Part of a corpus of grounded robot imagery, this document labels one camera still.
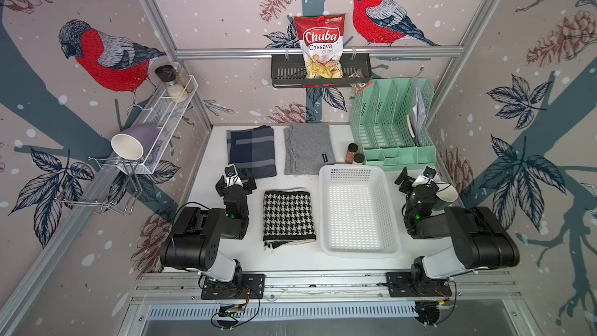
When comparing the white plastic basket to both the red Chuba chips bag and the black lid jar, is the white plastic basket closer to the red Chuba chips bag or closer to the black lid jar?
the red Chuba chips bag

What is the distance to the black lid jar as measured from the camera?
796 mm

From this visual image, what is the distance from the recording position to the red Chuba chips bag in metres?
0.81

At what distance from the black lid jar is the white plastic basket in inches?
23.9

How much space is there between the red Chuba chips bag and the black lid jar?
1.57 feet

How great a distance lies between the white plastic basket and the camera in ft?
2.64
